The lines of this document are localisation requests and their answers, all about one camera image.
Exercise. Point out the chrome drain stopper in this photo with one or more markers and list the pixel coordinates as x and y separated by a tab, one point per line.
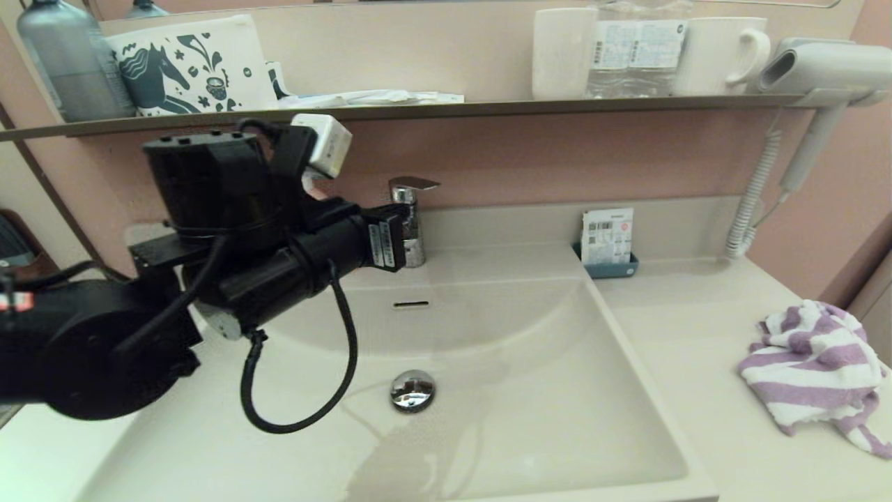
412	390

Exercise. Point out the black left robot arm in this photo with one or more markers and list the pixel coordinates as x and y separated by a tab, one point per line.
209	188

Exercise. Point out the brown wall shelf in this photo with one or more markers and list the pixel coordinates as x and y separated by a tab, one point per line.
488	108

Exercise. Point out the purple white striped towel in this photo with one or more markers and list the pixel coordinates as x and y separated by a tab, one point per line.
808	369

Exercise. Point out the large grey plastic bottle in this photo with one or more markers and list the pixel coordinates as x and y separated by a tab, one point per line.
73	63

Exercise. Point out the beige sink basin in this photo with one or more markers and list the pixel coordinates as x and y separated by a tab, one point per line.
523	418

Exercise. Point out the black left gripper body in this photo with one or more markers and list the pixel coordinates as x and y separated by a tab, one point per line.
383	240

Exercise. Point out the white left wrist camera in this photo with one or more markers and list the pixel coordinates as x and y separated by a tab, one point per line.
324	143

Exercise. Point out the chrome faucet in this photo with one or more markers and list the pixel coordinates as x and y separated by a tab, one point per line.
416	223

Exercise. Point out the horse print white pouch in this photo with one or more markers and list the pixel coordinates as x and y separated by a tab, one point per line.
185	66

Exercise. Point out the flat white plastic packets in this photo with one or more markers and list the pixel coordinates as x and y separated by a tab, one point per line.
369	98

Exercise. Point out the blue plastic tray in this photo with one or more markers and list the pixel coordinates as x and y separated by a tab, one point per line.
613	270

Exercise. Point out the white hair dryer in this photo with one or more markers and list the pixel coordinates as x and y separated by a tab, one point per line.
829	68

